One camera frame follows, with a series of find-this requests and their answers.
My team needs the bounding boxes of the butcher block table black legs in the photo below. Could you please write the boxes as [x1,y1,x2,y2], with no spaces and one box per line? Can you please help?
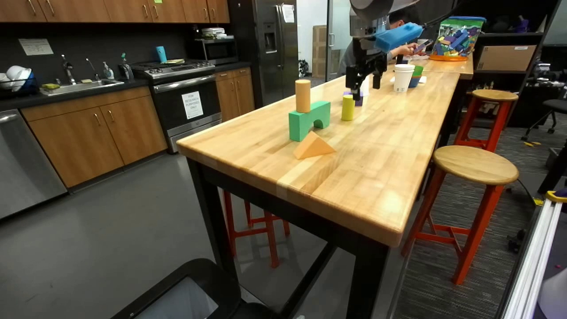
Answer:
[176,56,476,319]

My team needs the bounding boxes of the chrome sink faucet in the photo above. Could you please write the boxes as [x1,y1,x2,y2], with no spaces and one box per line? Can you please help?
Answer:
[59,51,80,86]

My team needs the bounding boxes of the white wall plate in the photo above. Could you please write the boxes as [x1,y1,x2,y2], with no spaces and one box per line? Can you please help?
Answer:
[17,35,56,58]

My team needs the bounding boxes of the white board panel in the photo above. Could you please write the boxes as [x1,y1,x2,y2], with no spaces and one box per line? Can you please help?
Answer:
[500,189,567,319]

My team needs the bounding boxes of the wide wooden base cabinet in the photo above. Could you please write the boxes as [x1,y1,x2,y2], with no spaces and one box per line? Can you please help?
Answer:
[20,85,171,189]

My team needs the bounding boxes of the narrow wooden base cabinet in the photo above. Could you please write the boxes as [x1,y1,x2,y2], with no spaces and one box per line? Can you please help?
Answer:
[215,65,258,122]

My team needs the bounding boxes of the small white printed notice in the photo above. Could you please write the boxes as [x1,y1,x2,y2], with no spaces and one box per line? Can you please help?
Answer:
[181,88,206,122]

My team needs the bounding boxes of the wooden triangle wedge block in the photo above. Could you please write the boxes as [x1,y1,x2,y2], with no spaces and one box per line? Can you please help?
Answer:
[293,131,339,161]

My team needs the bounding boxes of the yellow foam cylinder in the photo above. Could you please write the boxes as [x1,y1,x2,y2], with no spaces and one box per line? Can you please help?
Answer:
[341,94,357,124]

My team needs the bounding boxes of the black and steel oven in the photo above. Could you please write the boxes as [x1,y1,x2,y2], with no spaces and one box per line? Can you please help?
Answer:
[134,60,224,154]

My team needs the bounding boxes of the ribbed white cup stack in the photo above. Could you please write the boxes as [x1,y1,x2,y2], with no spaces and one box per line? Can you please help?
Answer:
[392,62,417,94]

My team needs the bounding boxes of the blue foam wrist pad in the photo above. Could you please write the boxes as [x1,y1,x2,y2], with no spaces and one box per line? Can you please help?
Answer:
[375,21,426,53]

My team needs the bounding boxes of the stainless steel refrigerator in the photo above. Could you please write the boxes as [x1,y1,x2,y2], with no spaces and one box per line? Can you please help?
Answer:
[229,0,302,110]

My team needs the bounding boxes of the steel microwave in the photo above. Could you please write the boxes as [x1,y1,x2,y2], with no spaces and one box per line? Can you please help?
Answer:
[196,35,240,63]

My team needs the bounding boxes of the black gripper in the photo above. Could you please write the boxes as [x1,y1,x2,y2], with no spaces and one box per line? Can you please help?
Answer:
[344,49,391,108]

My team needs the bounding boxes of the large white printed notice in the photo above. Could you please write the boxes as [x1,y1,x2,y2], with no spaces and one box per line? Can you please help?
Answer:
[281,3,297,26]

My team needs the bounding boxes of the natural wooden cylinder block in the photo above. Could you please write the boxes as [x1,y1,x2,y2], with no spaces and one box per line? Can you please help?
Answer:
[295,78,314,115]

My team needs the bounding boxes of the dish rack with dishes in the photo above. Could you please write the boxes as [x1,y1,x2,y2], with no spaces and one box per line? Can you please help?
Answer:
[0,62,40,95]

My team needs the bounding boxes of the stainless steel dishwasher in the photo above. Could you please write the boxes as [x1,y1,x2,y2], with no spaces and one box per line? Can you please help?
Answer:
[0,108,70,221]

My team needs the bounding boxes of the person in grey hoodie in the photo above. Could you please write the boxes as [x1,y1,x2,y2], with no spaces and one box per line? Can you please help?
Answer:
[343,7,437,72]

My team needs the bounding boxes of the wooden stool with orange legs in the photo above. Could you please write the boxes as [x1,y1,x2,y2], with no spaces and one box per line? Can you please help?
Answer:
[220,187,293,271]
[453,86,522,152]
[403,143,522,287]

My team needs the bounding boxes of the wooden wall cabinets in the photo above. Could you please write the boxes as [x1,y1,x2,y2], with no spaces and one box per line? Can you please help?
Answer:
[0,0,233,24]

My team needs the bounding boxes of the colourful toy box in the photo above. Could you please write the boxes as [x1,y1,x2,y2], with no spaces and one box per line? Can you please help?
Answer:
[433,14,488,63]

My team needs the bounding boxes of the clear soap bottle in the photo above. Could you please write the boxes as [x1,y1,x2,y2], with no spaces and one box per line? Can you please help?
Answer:
[100,58,118,83]

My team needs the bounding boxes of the black office chair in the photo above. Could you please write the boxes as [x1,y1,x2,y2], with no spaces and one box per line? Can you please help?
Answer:
[522,95,567,143]

